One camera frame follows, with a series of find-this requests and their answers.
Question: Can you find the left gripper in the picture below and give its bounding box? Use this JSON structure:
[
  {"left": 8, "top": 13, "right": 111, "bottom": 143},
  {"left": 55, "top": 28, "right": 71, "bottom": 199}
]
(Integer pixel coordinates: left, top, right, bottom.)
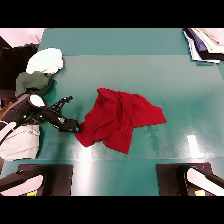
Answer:
[{"left": 56, "top": 116, "right": 81, "bottom": 134}]

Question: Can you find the red T-shirt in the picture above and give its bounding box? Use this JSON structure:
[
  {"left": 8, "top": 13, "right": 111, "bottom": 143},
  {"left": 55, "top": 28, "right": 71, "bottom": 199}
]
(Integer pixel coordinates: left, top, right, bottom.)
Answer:
[{"left": 75, "top": 87, "right": 167, "bottom": 155}]

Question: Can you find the pale grey garment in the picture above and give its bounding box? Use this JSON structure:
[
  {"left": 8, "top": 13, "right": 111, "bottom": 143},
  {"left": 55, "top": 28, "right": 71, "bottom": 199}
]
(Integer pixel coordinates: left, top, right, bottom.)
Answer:
[{"left": 0, "top": 124, "right": 41, "bottom": 161}]

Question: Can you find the dark green garment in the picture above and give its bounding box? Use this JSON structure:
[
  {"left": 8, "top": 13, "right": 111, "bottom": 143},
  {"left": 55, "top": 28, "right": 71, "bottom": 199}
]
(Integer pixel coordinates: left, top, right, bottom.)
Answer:
[{"left": 14, "top": 71, "right": 55, "bottom": 98}]

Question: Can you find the white garment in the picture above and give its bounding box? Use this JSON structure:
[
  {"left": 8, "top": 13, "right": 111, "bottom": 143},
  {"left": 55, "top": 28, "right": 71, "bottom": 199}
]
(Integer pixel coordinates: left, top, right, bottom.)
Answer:
[
  {"left": 182, "top": 30, "right": 222, "bottom": 65},
  {"left": 25, "top": 47, "right": 65, "bottom": 75}
]

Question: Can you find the cream garment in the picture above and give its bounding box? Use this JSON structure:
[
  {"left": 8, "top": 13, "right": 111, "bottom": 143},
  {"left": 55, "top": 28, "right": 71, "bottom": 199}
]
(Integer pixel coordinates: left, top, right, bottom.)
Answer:
[{"left": 194, "top": 27, "right": 224, "bottom": 55}]

